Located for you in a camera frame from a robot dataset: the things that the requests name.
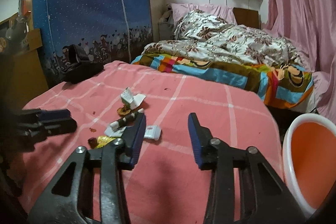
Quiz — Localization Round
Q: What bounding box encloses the gold foil wrapper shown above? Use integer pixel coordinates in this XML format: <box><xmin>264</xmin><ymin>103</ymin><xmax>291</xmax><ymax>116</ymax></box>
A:
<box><xmin>88</xmin><ymin>135</ymin><xmax>116</xmax><ymax>149</ymax></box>

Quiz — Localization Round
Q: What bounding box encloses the brown dried peel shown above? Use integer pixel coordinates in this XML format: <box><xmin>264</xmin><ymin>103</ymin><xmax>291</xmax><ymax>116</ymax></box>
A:
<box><xmin>117</xmin><ymin>105</ymin><xmax>132</xmax><ymax>117</ymax></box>

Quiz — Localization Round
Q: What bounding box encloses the green white medicine box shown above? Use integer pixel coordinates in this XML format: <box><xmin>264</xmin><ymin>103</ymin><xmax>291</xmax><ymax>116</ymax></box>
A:
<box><xmin>120</xmin><ymin>88</ymin><xmax>146</xmax><ymax>110</ymax></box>

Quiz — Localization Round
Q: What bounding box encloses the clear plastic blister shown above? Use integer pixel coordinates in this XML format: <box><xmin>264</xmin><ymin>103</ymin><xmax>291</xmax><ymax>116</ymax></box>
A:
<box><xmin>144</xmin><ymin>125</ymin><xmax>162</xmax><ymax>141</ymax></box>

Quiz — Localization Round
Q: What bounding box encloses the white ointment tube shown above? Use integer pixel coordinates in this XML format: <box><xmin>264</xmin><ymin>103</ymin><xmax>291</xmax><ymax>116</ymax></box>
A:
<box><xmin>104</xmin><ymin>126</ymin><xmax>126</xmax><ymax>138</ymax></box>

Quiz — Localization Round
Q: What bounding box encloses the orange white trash bin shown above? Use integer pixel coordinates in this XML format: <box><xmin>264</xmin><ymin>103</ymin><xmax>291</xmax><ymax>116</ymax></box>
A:
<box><xmin>282</xmin><ymin>113</ymin><xmax>335</xmax><ymax>218</ymax></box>

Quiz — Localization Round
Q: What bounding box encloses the wooden desk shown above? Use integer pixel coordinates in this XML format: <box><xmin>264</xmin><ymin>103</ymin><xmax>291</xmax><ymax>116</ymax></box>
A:
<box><xmin>1</xmin><ymin>13</ymin><xmax>49</xmax><ymax>109</ymax></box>

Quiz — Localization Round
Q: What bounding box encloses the pink plaid blanket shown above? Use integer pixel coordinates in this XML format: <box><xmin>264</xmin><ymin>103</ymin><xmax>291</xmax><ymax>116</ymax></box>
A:
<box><xmin>19</xmin><ymin>61</ymin><xmax>283</xmax><ymax>223</ymax></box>

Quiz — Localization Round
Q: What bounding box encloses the colourful cartoon bedsheet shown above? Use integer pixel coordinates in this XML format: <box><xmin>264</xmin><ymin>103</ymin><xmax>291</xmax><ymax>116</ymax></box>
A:
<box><xmin>132</xmin><ymin>54</ymin><xmax>316</xmax><ymax>113</ymax></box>

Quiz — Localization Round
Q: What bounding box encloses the blue fabric wardrobe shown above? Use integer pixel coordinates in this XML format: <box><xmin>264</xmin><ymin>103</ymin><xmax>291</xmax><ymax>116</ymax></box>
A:
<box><xmin>32</xmin><ymin>0</ymin><xmax>153</xmax><ymax>86</ymax></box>

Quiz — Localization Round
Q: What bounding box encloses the grey bedside cabinet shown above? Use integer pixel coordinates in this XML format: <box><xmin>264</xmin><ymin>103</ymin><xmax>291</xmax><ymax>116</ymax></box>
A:
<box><xmin>158</xmin><ymin>22</ymin><xmax>174</xmax><ymax>41</ymax></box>

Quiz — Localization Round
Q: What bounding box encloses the floral white brown duvet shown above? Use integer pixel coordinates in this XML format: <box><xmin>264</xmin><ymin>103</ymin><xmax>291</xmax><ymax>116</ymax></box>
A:
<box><xmin>143</xmin><ymin>9</ymin><xmax>302</xmax><ymax>67</ymax></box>

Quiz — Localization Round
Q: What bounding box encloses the wooden headboard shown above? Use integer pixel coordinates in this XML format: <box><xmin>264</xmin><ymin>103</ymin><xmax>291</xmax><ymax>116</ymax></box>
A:
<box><xmin>233</xmin><ymin>7</ymin><xmax>260</xmax><ymax>29</ymax></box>

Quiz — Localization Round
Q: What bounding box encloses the pink pillow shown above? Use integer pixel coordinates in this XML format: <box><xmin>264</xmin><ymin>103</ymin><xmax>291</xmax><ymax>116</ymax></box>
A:
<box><xmin>169</xmin><ymin>3</ymin><xmax>237</xmax><ymax>26</ymax></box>

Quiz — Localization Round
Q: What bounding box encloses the pink curtain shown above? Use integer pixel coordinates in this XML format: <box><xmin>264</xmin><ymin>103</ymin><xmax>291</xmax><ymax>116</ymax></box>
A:
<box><xmin>266</xmin><ymin>0</ymin><xmax>335</xmax><ymax>122</ymax></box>

